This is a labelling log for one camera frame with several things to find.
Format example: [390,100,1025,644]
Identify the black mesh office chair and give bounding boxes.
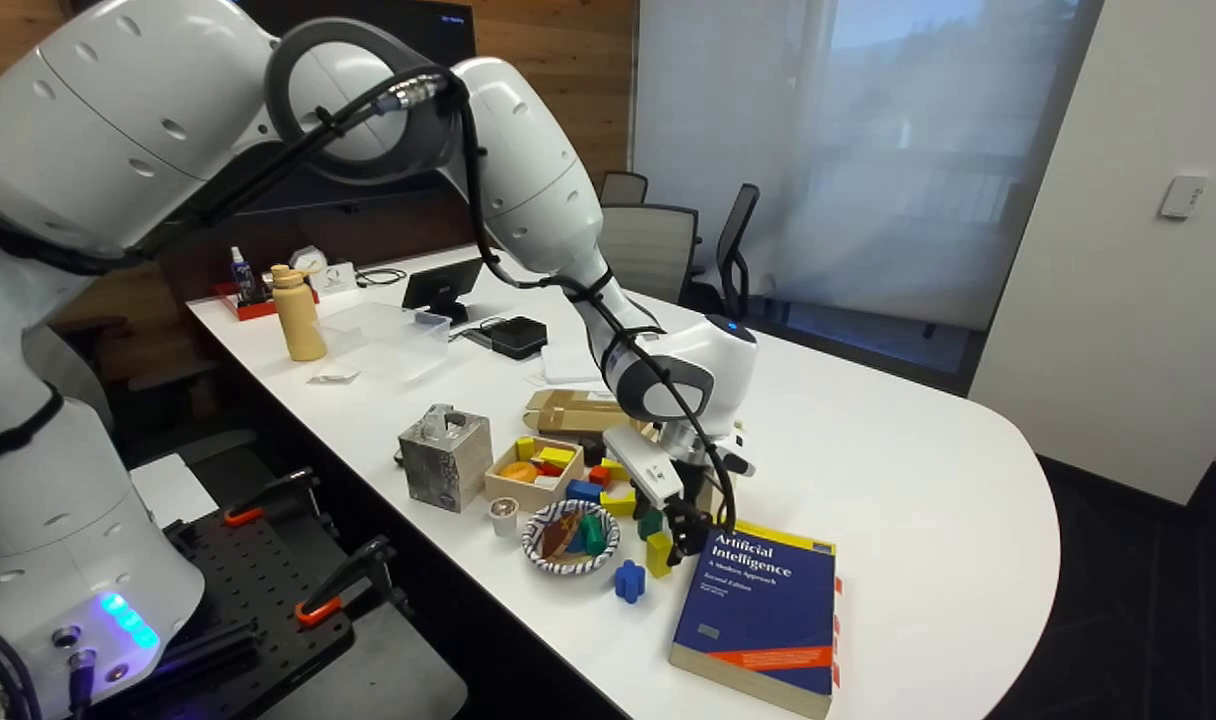
[702,178,762,325]

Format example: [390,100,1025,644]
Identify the patterned bowl with coloured pieces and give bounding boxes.
[520,496,622,581]

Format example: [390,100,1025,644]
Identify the white light switch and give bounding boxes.
[1155,169,1213,224]

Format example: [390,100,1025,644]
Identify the blue book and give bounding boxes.
[662,518,847,720]

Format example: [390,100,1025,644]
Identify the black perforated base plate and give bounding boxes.
[104,506,360,720]

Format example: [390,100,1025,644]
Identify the red tray with small bottle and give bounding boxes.
[221,238,283,325]

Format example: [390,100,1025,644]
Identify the beige bottle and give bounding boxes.
[264,258,333,369]

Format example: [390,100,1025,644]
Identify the black tablet on stand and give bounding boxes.
[398,254,487,325]

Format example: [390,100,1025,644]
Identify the blue wooden block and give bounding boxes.
[610,561,650,606]

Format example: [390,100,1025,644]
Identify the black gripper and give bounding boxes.
[657,454,723,562]

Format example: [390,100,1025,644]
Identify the yellow wooden block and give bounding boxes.
[639,529,678,581]
[597,484,639,523]

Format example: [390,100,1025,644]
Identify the dark wall monitor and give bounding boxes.
[230,0,478,73]

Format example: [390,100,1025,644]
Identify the grey office chair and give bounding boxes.
[597,169,650,212]
[600,198,702,303]

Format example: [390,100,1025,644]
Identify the black clamp orange tips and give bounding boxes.
[215,463,322,531]
[289,531,398,631]

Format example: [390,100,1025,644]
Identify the brown cardboard box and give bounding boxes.
[520,382,635,443]

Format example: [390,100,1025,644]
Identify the wooden tray with blocks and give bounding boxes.
[478,432,589,515]

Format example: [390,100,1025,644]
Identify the black box device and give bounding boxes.
[474,310,551,363]

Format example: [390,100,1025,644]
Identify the small white cylinder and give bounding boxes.
[482,493,522,538]

